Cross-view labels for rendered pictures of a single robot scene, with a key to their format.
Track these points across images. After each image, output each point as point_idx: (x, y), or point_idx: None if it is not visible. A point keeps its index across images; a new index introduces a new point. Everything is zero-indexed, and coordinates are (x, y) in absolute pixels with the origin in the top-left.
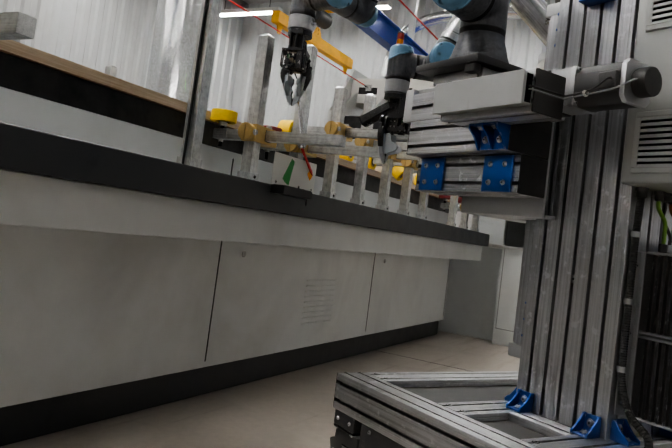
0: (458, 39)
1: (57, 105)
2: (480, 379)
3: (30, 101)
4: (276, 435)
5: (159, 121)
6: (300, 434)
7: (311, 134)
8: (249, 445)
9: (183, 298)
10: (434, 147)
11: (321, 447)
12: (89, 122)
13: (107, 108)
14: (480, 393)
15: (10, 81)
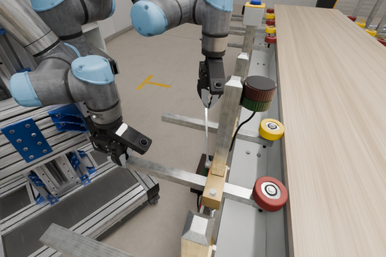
0: (84, 38)
1: (276, 81)
2: (83, 219)
3: (275, 77)
4: (184, 221)
5: (280, 111)
6: (174, 229)
7: (185, 116)
8: (190, 203)
9: None
10: None
11: (163, 216)
12: (275, 93)
13: (278, 90)
14: (92, 203)
15: (276, 68)
